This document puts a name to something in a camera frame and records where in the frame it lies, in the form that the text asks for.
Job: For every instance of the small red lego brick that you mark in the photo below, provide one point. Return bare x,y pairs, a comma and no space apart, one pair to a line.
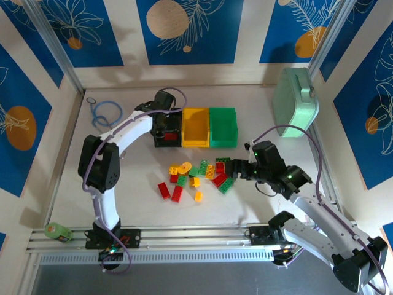
174,178
220,167

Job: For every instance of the small green lego brick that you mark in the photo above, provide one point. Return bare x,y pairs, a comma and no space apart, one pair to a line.
194,171

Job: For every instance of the yellow arch lego piece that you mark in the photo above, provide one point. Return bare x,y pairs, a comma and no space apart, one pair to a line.
194,182

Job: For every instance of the yellow cylinder lego piece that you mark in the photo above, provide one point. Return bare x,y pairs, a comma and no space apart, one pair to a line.
199,196

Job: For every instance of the yellow round lego piece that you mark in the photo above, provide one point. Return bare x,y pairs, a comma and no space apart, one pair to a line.
185,168

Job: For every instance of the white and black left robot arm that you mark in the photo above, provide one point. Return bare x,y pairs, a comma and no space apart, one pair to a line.
107,209

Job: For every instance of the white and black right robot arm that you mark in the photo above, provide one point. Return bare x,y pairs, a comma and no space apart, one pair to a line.
307,236

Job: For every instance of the black plastic bin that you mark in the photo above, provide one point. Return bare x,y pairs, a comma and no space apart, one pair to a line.
175,124

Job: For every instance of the yellow plastic bin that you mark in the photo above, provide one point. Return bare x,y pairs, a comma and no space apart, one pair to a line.
196,126

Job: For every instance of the green plastic bin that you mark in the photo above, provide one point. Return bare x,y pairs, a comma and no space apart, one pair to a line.
224,129

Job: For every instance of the metal forceps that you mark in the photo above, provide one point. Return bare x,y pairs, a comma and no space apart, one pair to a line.
123,155

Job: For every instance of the blue stethoscope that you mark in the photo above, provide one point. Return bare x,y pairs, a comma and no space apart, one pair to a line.
101,121

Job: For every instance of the mint green zipper case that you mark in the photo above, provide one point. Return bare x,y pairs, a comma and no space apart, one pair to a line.
291,104

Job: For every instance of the green cylindrical container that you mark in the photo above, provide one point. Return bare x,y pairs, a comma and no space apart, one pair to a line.
56,232

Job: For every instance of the aluminium side rail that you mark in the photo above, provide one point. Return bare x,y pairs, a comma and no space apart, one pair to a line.
330,190
66,147

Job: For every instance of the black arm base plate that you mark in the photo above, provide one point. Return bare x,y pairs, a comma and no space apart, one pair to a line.
259,235
132,238

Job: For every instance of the aluminium mounting rail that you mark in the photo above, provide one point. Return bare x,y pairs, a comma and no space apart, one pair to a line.
190,236

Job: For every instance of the aluminium frame post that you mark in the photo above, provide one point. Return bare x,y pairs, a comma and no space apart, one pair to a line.
325,37
69,69

